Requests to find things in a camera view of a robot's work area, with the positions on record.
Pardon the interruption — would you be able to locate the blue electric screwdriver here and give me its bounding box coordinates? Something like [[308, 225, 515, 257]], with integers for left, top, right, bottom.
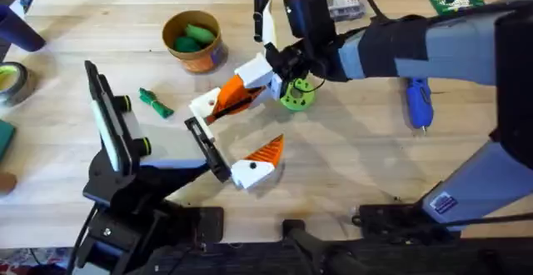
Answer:
[[406, 77, 435, 136]]

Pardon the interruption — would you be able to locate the green disc with holes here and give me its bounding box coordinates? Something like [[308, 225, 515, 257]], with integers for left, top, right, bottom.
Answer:
[[279, 77, 316, 113]]

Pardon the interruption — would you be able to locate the brown tub with green toys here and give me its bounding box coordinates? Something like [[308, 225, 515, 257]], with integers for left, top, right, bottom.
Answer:
[[161, 9, 229, 75]]

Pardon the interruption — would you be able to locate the black upright plate right wrist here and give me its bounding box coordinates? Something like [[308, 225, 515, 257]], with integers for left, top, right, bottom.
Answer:
[[252, 0, 279, 47]]

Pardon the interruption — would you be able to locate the black upright plate wrist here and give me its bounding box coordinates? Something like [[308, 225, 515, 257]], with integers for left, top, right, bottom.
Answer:
[[252, 0, 279, 47], [84, 59, 153, 177]]

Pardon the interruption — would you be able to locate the black upright plate left wrist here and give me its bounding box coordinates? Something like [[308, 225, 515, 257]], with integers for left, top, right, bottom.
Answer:
[[84, 59, 153, 177]]

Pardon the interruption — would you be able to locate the black tape roll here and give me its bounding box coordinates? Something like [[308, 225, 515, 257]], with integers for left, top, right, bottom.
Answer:
[[0, 61, 32, 108]]

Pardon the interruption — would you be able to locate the dark green flat pad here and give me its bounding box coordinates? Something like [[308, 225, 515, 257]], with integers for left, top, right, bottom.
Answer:
[[0, 118, 17, 163]]

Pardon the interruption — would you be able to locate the green board with toy blocks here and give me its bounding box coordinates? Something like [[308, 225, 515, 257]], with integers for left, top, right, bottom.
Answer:
[[427, 0, 486, 17]]

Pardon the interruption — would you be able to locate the brown round disc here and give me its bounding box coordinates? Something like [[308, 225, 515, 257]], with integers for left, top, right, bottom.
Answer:
[[0, 171, 18, 195]]

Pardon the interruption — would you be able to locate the dark blue cylinder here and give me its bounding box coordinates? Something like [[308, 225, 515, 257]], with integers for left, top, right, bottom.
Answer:
[[0, 3, 47, 53]]

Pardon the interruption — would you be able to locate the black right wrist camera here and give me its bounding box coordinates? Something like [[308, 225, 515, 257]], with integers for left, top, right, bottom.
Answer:
[[282, 0, 339, 41]]

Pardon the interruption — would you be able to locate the black stand post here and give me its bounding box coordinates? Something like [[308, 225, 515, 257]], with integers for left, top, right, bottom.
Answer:
[[281, 218, 334, 275]]

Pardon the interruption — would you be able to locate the black rail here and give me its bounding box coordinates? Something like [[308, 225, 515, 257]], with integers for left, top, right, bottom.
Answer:
[[137, 202, 533, 275]]

